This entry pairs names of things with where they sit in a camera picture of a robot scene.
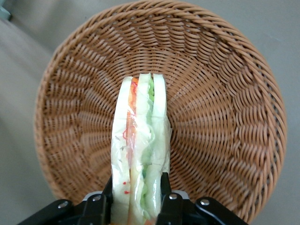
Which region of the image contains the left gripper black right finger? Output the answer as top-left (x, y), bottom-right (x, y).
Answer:
top-left (156, 172), bottom-right (185, 225)

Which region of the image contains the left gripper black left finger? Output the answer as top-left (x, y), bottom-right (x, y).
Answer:
top-left (77, 176), bottom-right (113, 225)

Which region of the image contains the triangle sandwich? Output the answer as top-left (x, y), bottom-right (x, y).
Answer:
top-left (110, 72), bottom-right (173, 225)

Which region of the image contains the brown round wicker basket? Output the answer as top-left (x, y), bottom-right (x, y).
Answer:
top-left (34, 0), bottom-right (288, 225)

